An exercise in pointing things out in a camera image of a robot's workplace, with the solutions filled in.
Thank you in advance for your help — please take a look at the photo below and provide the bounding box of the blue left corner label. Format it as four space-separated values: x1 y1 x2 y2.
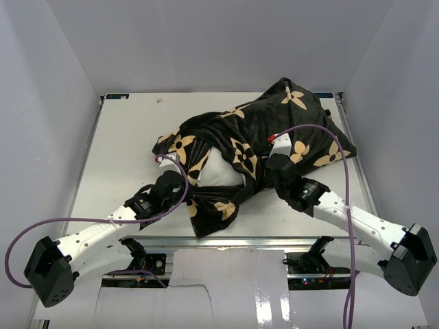
104 93 130 100

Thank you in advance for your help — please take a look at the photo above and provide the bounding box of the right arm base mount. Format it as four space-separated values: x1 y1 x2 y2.
283 236 351 291

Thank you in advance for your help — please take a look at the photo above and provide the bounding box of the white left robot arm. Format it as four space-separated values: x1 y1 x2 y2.
24 171 186 308

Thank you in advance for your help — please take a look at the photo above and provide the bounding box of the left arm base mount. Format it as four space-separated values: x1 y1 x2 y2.
108 238 167 288

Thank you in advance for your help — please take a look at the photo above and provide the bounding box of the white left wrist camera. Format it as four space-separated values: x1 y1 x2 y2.
157 152 179 171

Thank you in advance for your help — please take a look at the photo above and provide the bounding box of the purple cable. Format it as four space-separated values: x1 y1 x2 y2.
5 154 189 288
277 123 359 329

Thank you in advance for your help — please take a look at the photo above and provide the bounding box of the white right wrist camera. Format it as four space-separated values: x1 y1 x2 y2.
268 133 292 157

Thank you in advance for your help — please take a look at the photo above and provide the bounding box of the white pillow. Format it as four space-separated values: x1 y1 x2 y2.
196 147 246 187

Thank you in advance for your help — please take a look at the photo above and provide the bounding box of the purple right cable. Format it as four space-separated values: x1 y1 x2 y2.
277 123 359 329

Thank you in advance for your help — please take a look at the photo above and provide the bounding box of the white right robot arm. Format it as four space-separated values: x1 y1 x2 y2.
266 154 438 296

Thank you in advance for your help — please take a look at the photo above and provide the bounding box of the black floral pillowcase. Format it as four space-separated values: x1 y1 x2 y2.
152 77 357 239

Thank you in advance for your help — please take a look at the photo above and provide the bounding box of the blue corner label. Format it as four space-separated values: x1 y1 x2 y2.
104 93 130 100
315 93 334 99

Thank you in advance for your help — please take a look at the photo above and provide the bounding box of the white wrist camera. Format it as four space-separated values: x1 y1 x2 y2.
268 133 292 157
157 152 179 171

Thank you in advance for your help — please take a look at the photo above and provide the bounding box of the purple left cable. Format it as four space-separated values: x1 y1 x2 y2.
5 154 189 288

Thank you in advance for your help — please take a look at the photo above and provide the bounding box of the blue right corner label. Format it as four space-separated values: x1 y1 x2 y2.
315 93 334 99

